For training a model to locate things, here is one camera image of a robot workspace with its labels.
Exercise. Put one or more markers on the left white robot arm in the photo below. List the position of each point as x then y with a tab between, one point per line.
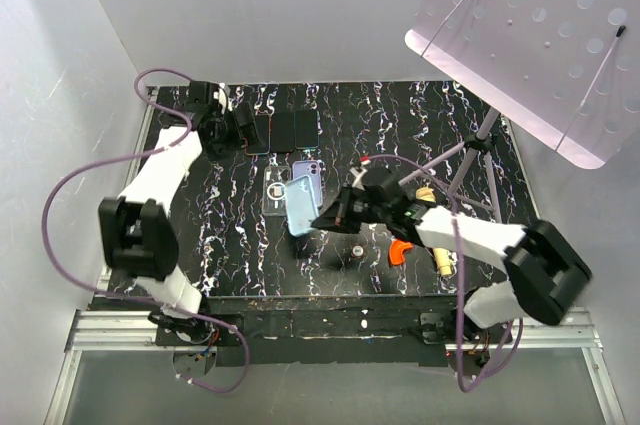
137	236

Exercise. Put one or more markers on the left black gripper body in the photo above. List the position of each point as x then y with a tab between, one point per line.
227	137

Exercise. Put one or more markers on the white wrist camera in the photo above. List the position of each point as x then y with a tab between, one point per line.
222	98
359	171

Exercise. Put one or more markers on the phone with teal case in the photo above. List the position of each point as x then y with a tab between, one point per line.
261	146

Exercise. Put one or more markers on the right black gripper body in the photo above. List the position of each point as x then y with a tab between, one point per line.
362	212

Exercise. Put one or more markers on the wooden recorder flute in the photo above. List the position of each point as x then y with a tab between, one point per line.
440	255

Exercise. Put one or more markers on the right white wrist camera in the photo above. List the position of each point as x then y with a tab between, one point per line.
359	171

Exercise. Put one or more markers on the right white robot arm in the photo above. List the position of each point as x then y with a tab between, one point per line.
544	274

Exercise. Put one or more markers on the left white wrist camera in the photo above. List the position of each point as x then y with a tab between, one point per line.
222	98

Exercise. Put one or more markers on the clear magsafe phone case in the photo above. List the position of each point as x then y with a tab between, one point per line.
274	190

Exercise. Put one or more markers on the lilac phone case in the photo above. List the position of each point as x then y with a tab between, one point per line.
311	169

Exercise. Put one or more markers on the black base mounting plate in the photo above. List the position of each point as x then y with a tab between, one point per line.
336	329

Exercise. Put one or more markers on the orange elbow pipe piece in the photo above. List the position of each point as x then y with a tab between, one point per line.
398	251

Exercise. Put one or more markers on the white perforated music stand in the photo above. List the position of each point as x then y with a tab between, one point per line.
566	71

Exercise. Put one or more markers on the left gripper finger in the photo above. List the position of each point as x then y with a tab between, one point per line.
248	137
244	117

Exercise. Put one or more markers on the light blue phone case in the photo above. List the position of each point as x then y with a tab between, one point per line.
301	207

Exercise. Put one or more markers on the black smartphone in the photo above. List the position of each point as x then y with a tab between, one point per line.
306	134

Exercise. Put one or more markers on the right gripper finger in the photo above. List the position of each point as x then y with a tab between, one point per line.
347	198
333	219

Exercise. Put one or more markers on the dark phone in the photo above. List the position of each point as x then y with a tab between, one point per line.
282	133

